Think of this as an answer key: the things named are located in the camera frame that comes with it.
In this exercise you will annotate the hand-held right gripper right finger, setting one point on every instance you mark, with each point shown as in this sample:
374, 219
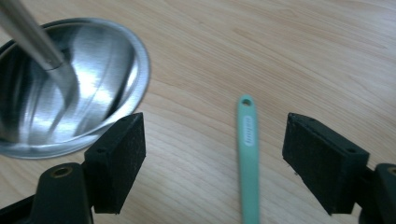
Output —
323, 161

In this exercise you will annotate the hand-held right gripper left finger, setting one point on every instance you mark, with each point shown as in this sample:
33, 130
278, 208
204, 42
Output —
116, 165

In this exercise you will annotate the stainless steel bowl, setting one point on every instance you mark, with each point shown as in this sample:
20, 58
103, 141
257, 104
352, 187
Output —
71, 90

